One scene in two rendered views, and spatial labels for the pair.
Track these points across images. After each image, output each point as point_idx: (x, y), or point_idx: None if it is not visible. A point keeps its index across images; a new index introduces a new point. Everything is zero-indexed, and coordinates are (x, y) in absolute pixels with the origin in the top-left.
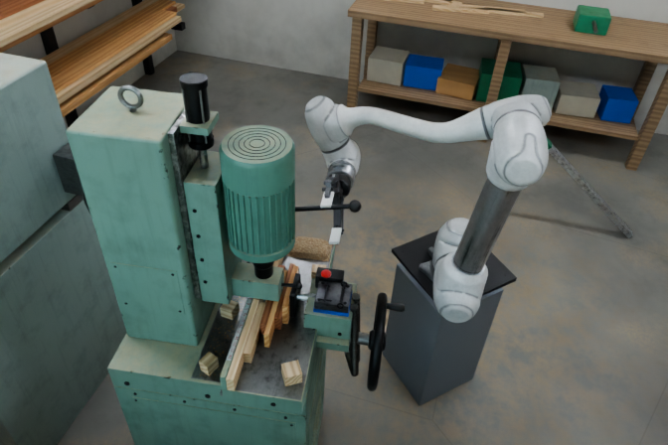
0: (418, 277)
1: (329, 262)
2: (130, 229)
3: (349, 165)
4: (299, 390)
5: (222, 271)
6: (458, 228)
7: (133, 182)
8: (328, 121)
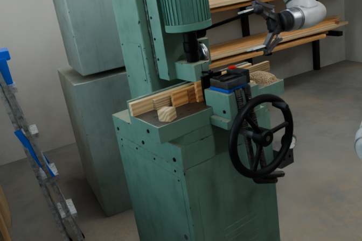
0: None
1: (265, 86)
2: (123, 12)
3: (297, 8)
4: (163, 124)
5: (162, 48)
6: None
7: None
8: None
